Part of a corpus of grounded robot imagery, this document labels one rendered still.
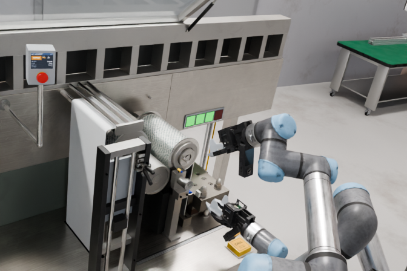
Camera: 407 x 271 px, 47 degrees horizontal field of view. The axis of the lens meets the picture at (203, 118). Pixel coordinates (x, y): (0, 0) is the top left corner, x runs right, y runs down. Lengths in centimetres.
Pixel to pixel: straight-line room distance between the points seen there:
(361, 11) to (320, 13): 84
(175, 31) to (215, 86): 40
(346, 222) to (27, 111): 111
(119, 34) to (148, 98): 33
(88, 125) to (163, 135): 33
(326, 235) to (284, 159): 26
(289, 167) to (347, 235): 27
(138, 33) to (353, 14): 534
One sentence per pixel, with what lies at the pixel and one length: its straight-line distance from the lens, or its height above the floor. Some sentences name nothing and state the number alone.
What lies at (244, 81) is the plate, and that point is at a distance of 234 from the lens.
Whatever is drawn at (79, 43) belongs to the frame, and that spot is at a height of 160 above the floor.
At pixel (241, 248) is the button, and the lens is 190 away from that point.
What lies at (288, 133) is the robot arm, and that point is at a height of 158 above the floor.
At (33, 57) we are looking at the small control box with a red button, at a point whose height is 169.
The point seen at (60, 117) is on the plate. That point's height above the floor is 132.
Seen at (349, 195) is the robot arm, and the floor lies 139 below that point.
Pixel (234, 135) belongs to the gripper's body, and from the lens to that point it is 148.
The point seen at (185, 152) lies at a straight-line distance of 173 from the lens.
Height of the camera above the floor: 214
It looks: 25 degrees down
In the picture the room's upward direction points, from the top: 10 degrees clockwise
